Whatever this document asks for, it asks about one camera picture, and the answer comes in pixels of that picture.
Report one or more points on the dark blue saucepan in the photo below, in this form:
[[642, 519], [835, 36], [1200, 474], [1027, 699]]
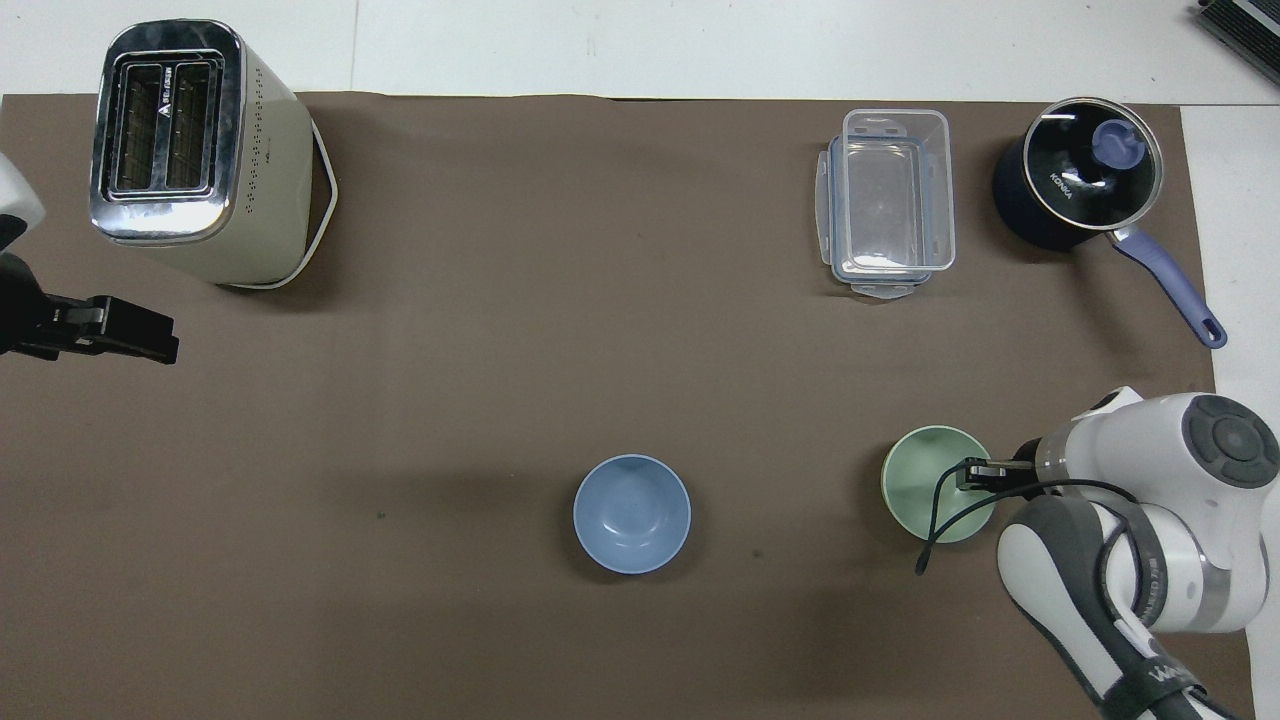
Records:
[[1020, 200]]

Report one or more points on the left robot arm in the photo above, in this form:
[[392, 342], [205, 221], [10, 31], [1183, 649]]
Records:
[[14, 195]]

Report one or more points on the glass pot lid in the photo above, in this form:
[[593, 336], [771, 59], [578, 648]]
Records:
[[1085, 175]]

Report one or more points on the clear lid with blue seal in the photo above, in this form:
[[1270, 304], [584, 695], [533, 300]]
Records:
[[830, 215]]

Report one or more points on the blue bowl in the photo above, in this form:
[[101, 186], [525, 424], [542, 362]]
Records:
[[632, 514]]

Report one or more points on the clear plastic container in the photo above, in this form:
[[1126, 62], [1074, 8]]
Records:
[[895, 200]]

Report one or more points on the grey ribbed box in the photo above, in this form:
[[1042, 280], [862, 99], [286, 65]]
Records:
[[1245, 22]]

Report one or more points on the cream and chrome toaster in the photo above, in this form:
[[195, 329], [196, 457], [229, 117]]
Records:
[[230, 190]]

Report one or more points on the green bowl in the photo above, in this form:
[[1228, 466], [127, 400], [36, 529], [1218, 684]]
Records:
[[915, 490]]

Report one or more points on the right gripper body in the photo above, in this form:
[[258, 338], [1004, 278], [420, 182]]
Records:
[[1024, 474]]

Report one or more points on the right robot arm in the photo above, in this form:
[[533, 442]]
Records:
[[1150, 470]]

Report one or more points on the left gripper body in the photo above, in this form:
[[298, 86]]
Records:
[[25, 310]]

